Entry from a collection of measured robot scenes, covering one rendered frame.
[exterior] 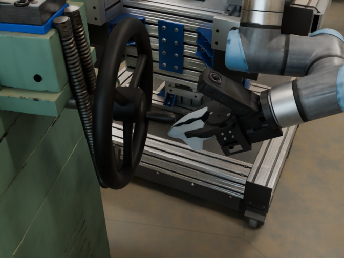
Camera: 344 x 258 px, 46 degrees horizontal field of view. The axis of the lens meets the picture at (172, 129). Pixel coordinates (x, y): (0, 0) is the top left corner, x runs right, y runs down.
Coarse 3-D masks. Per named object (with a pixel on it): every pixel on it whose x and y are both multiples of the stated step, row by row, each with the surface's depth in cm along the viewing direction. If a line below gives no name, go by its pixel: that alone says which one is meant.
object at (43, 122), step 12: (24, 120) 70; (36, 120) 75; (48, 120) 79; (12, 132) 67; (24, 132) 71; (36, 132) 75; (0, 144) 64; (12, 144) 67; (24, 144) 71; (36, 144) 76; (0, 156) 64; (12, 156) 68; (24, 156) 72; (0, 168) 64; (12, 168) 68; (0, 180) 65; (0, 192) 65
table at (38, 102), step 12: (72, 0) 84; (84, 0) 90; (96, 60) 75; (0, 84) 62; (0, 96) 61; (12, 96) 61; (24, 96) 60; (36, 96) 60; (48, 96) 60; (60, 96) 61; (0, 108) 63; (12, 108) 62; (24, 108) 61; (36, 108) 61; (48, 108) 60; (60, 108) 62
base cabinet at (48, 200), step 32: (64, 128) 88; (32, 160) 75; (64, 160) 89; (32, 192) 76; (64, 192) 91; (96, 192) 114; (0, 224) 66; (32, 224) 77; (64, 224) 93; (96, 224) 117; (0, 256) 67; (32, 256) 79; (64, 256) 95; (96, 256) 120
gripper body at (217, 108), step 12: (264, 96) 69; (216, 108) 75; (228, 108) 73; (264, 108) 68; (216, 120) 72; (228, 120) 71; (240, 120) 73; (252, 120) 72; (264, 120) 72; (228, 132) 74; (240, 132) 72; (252, 132) 73; (264, 132) 73; (276, 132) 72; (228, 144) 76; (240, 144) 74
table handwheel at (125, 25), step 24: (120, 24) 60; (120, 48) 57; (144, 48) 74; (144, 72) 79; (72, 96) 69; (96, 96) 55; (120, 96) 62; (144, 96) 70; (96, 120) 55; (120, 120) 68; (144, 120) 81; (96, 144) 57; (144, 144) 80; (120, 168) 74
